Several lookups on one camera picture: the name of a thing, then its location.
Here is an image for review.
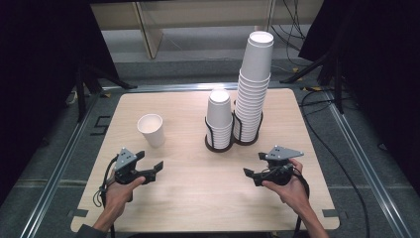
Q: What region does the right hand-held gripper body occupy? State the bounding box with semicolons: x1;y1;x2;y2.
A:
256;145;305;187

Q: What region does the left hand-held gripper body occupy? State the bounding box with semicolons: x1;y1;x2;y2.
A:
113;147;157;185

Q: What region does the white paper cup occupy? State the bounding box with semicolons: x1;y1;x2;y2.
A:
137;113;165;149

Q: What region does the black wire cup holder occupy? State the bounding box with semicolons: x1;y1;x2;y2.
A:
203;99;264;154

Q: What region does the short stack of paper cups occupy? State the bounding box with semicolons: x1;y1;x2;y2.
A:
205;88;234;150

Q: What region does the tall stack of paper cups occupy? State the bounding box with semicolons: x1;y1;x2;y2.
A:
233;30;275;143

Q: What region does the person's left hand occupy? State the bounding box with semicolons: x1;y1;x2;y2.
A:
104;176;147;216

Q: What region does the person's right hand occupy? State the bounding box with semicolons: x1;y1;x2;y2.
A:
262;158;312;216

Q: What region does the black metal stand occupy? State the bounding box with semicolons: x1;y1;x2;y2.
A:
73;63;139;124
279;49;347;115

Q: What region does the dark curtain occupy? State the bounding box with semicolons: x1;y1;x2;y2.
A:
297;0;420;199
0;0;121;206

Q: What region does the left hand-held gripper cable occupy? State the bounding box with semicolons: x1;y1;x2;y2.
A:
92;155;119;238

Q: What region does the hand-held gripper cable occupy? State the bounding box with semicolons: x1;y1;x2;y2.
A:
291;168;312;238
92;155;119;238

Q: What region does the right hand-held gripper cable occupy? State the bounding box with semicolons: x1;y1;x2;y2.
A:
291;168;312;238

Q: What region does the long black floor cable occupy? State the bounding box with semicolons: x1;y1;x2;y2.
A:
298;88;371;238

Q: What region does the metal floor rail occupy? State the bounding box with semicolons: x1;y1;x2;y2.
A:
19;94;101;238
325;91;414;238
101;81;299;94

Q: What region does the bundle of black hanging cables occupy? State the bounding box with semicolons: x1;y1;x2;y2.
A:
269;0;310;68

